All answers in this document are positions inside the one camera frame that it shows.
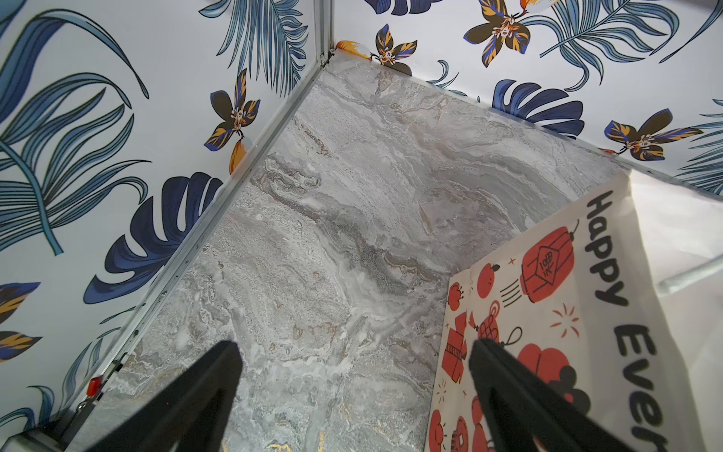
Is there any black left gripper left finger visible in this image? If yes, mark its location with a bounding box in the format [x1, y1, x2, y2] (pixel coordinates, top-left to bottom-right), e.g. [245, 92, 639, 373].
[90, 340, 243, 451]

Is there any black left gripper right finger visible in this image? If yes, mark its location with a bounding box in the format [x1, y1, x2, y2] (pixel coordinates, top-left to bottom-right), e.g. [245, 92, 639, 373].
[469, 339, 630, 451]

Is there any white red paper bag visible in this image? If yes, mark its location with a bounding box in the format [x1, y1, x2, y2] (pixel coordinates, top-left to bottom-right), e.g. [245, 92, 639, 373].
[424, 171, 722, 451]

